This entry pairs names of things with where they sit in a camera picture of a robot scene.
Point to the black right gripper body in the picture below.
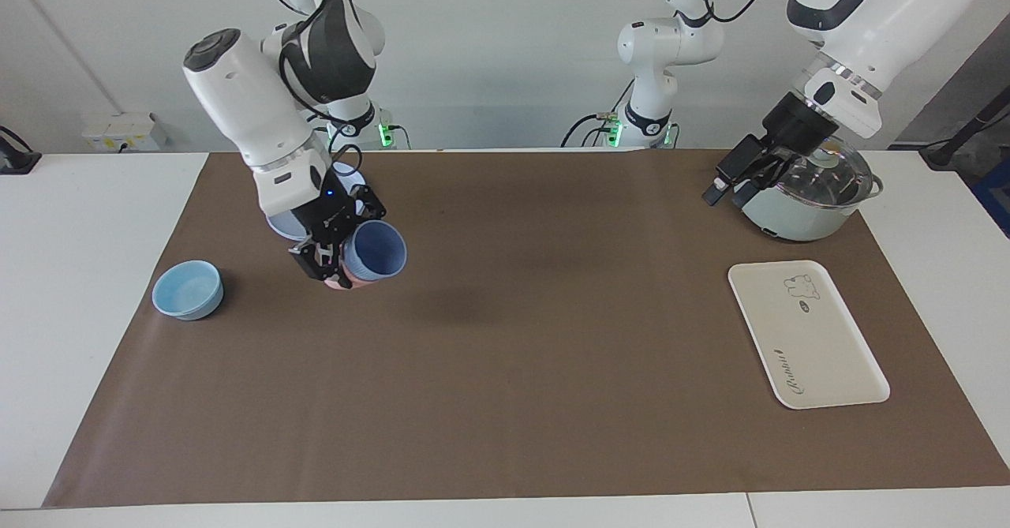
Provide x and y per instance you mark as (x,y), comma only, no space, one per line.
(331,208)

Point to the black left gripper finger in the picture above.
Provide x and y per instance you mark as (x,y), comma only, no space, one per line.
(769,174)
(738,165)

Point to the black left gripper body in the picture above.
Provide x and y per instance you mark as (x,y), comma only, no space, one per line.
(797,125)

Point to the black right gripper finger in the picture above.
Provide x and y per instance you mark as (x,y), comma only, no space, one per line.
(323,264)
(369,203)

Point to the pink cup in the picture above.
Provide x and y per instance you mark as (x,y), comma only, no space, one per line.
(359,283)

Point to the blue ribbed cup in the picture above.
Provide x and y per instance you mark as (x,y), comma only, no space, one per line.
(379,250)

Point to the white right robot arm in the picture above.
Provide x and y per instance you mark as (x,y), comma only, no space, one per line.
(245,102)

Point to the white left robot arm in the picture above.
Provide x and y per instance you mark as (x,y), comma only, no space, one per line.
(868,15)

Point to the cream rectangular rabbit tray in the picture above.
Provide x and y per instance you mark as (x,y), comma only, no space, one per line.
(805,338)

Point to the pale green electric pot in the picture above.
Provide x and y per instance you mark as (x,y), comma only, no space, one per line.
(789,216)

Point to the periwinkle blue plate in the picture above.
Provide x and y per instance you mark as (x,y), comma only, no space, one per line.
(280,228)

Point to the glass pot lid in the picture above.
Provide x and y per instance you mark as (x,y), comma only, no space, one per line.
(832,181)

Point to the light blue bowl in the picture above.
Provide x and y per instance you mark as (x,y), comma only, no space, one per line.
(187,290)

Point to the black stand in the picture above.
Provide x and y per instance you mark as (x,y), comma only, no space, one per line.
(959,137)

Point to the blue crate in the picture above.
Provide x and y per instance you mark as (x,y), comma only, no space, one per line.
(996,196)

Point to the brown paper table mat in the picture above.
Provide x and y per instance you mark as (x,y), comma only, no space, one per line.
(513,370)

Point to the white wall socket box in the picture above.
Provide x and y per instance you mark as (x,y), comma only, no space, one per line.
(122,132)

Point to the black desk mount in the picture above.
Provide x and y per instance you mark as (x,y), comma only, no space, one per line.
(16,157)

